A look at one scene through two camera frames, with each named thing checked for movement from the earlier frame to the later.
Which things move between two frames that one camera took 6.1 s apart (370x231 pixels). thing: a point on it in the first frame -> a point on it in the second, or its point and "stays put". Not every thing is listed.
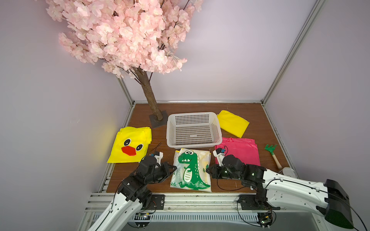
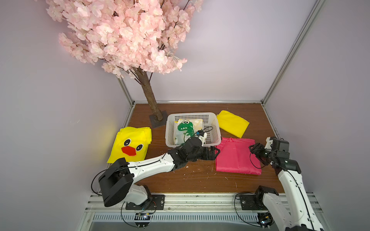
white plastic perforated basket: x=193 y=130 stays put
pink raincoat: x=245 y=149 stays put
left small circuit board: x=142 y=216 stays put
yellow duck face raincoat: x=131 y=145 stays put
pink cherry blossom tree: x=136 y=38 stays put
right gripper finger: x=215 y=171 -> x=260 y=154
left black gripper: x=165 y=167 -> x=210 y=151
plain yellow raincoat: x=231 y=123 stays put
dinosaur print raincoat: x=191 y=173 -> x=184 y=129
